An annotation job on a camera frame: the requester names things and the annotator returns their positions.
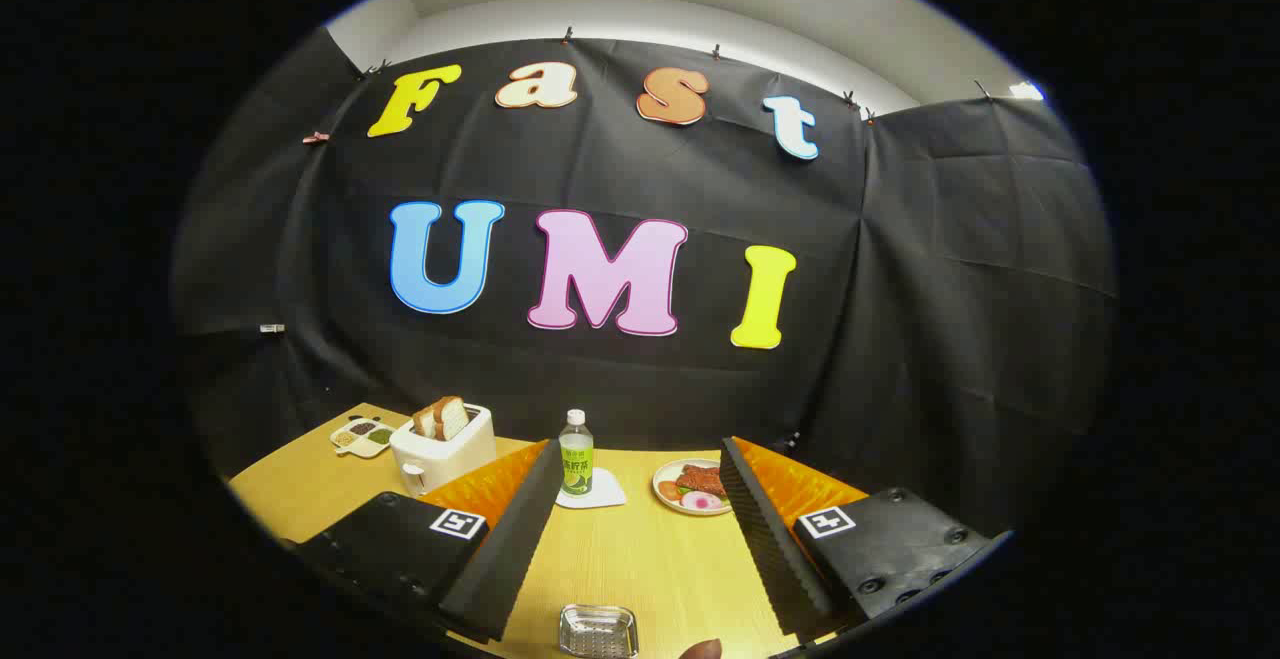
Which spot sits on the green label drink bottle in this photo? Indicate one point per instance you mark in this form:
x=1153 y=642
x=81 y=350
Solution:
x=576 y=459

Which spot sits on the black backdrop cloth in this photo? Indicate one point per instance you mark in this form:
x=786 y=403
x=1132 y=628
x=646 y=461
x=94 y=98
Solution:
x=900 y=339

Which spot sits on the perforated metal tray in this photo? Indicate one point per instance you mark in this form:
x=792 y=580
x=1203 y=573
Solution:
x=598 y=631

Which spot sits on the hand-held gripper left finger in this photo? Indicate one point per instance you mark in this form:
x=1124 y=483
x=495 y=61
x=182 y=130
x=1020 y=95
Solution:
x=510 y=559

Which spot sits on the white square coaster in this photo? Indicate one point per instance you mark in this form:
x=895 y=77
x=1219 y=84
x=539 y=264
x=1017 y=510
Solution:
x=605 y=494

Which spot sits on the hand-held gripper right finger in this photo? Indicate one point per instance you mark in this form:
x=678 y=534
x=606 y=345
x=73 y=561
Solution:
x=770 y=549

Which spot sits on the white plate of food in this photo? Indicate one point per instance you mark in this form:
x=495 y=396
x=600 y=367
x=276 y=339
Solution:
x=690 y=489

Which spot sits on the white toaster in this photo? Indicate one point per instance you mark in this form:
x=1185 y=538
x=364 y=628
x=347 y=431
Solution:
x=445 y=459

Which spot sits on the toast bread slice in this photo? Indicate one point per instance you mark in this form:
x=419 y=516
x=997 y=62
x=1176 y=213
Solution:
x=455 y=417
x=427 y=422

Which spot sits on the white divided condiment dish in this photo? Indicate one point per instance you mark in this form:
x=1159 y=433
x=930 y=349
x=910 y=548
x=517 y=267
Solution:
x=363 y=435

